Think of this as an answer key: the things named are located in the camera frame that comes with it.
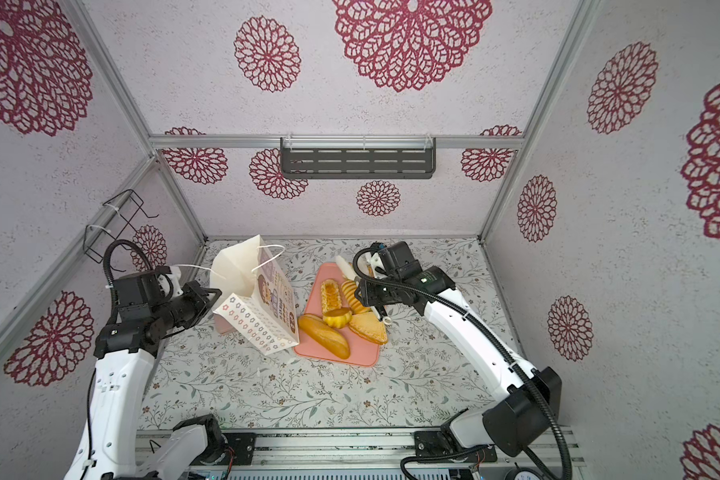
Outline pale turnover pastry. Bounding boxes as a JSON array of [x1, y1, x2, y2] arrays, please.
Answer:
[[348, 312, 388, 345]]

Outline white printed paper bag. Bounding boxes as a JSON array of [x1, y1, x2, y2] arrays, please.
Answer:
[[203, 235, 300, 356]]

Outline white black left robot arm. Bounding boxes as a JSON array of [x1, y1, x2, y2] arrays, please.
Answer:
[[66, 267, 228, 479]]

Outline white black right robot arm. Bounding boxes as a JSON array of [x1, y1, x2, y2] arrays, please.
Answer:
[[351, 241, 565, 457]]

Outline pink object behind bag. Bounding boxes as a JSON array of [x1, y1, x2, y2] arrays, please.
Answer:
[[213, 314, 235, 335]]

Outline ridged spiral bread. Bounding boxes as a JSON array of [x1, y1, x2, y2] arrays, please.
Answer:
[[341, 280, 371, 315]]

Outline sugared oblong bread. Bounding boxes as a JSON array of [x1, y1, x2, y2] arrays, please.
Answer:
[[320, 279, 343, 314]]

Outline pink plastic tray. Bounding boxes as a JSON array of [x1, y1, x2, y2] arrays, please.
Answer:
[[292, 261, 391, 368]]

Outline long golden baguette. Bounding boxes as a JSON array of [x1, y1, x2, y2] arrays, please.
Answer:
[[298, 314, 351, 360]]

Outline black round gauge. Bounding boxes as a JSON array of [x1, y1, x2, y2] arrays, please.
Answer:
[[503, 463, 545, 480]]

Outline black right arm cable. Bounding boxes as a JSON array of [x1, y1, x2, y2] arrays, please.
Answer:
[[351, 243, 574, 480]]

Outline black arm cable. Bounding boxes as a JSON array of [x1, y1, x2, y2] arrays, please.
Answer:
[[101, 238, 175, 307], [351, 243, 574, 480]]

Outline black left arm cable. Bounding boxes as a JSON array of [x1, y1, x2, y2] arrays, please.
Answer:
[[101, 238, 175, 307]]

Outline black wire wall rack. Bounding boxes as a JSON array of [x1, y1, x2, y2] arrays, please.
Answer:
[[81, 189, 159, 265]]

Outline dark grey wall shelf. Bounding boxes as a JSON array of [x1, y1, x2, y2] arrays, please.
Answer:
[[279, 137, 437, 180]]

